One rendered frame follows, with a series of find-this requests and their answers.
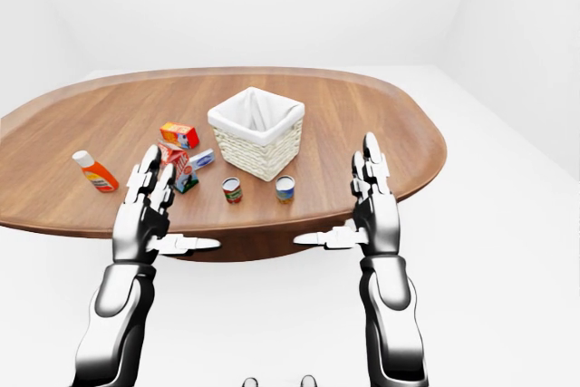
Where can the orange bottle with white cap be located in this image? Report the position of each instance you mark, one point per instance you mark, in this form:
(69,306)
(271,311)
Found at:
(97,174)

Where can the round wooden table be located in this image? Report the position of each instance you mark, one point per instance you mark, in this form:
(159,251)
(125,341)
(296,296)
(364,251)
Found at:
(317,110)

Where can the red green labelled tin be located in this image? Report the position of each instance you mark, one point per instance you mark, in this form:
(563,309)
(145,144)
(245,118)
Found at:
(232,191)

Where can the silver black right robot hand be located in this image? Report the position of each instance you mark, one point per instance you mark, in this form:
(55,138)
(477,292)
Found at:
(377,224)

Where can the red white milk carton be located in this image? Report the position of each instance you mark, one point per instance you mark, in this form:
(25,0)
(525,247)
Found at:
(181,169)

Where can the blue yellow labelled tin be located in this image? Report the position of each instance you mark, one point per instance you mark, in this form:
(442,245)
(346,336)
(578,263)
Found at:
(285,190)

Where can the orange red printed box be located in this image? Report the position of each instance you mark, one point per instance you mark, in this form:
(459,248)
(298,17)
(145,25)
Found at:
(180,134)

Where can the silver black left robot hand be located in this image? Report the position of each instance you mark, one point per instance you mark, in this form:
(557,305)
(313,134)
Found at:
(135,230)

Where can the small dark rounded shape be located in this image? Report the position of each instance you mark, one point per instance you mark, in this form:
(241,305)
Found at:
(309,381)
(250,382)

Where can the white blue flat box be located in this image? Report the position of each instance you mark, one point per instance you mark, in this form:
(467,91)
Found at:
(202,160)

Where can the white woven basket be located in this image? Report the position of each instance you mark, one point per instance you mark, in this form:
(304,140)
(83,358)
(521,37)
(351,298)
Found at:
(257,133)

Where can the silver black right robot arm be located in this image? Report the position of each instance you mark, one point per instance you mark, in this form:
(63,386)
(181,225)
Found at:
(393,314)

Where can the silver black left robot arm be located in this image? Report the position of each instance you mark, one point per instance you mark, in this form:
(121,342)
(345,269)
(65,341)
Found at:
(115,319)

